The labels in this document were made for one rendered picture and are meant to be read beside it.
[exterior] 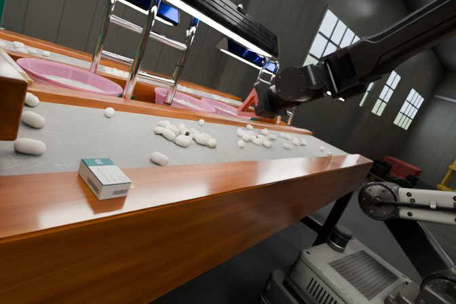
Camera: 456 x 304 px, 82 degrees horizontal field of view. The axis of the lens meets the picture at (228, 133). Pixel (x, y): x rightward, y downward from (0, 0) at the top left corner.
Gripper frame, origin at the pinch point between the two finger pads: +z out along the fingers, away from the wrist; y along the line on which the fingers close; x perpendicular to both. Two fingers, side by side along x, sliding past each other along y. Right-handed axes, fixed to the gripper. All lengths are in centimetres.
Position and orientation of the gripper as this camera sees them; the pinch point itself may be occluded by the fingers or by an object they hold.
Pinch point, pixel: (240, 112)
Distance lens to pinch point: 62.3
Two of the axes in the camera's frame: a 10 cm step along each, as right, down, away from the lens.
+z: -7.7, 2.4, 5.9
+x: 1.6, 9.7, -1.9
